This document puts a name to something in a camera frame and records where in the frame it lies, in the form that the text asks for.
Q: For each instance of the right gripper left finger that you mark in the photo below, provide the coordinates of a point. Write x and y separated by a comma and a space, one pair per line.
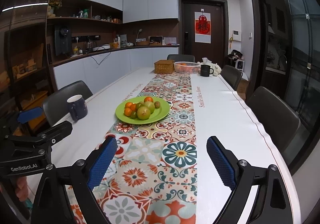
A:
52, 205

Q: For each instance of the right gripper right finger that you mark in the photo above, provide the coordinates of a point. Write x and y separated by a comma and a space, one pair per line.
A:
271, 203

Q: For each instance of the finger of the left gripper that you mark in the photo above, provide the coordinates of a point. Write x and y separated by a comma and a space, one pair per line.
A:
29, 115
51, 136

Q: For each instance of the small orange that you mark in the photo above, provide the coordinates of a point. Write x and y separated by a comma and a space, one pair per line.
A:
128, 104
127, 112

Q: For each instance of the large orange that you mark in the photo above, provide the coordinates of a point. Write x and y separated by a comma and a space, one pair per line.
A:
133, 107

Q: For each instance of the green tomato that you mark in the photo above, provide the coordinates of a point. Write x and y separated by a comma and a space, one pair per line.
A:
133, 115
138, 105

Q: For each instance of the large green pear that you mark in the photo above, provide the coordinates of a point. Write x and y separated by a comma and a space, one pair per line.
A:
143, 113

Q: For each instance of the brown kiwi fruit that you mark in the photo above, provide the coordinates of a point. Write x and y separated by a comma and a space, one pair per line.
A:
157, 104

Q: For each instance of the person's left hand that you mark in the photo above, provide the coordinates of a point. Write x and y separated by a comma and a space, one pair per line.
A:
22, 191

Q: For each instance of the grey chair left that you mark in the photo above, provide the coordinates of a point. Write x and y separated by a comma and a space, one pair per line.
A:
55, 106

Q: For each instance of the grey chair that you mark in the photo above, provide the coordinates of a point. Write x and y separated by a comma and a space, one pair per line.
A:
232, 76
55, 106
278, 119

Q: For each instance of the dark blue mug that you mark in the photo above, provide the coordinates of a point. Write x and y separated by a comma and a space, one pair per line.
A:
77, 107

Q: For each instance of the grey chair right near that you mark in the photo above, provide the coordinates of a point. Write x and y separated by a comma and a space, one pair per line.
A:
278, 119

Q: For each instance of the black coffee machine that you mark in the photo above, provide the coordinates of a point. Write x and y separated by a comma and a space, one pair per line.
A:
62, 41

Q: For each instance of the orange on plate right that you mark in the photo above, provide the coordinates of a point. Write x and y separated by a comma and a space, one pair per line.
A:
148, 99

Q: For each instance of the green plate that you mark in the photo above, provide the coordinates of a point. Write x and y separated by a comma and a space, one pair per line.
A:
157, 115

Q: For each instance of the patterned table runner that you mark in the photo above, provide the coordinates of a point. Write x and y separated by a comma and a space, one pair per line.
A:
153, 176

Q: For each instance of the white tablecloth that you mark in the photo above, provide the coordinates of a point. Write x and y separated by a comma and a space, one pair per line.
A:
220, 112

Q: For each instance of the wicker basket box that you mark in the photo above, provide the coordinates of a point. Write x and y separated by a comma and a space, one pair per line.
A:
164, 67

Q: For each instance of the grey chair right far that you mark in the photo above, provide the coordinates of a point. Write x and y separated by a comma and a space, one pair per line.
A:
232, 76

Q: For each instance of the grey chair far end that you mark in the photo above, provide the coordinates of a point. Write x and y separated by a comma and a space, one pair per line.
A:
181, 58

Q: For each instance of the white cloth bundle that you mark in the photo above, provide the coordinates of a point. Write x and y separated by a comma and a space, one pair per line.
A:
214, 70

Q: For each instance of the black mug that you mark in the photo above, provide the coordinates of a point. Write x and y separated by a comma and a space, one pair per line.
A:
206, 70

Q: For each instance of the dark wooden door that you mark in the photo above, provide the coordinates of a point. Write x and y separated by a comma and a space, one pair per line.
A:
216, 51

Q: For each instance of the red poster on door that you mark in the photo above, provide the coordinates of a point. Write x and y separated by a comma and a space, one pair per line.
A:
203, 27

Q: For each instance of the white wire fruit basket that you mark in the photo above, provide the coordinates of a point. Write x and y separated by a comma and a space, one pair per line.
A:
186, 67

